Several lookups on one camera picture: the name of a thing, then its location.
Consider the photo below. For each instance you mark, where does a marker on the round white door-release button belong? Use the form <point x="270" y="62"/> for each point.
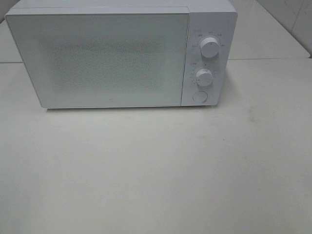
<point x="200" y="97"/>

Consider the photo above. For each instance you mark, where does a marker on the white timer knob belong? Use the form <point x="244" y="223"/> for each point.
<point x="204" y="77"/>

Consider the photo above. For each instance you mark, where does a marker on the white microwave door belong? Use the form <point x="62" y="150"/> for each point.
<point x="88" y="61"/>

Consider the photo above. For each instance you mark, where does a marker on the white upper power knob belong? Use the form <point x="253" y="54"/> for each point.
<point x="209" y="47"/>

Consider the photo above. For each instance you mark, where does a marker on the white microwave oven body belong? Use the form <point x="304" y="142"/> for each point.
<point x="215" y="18"/>

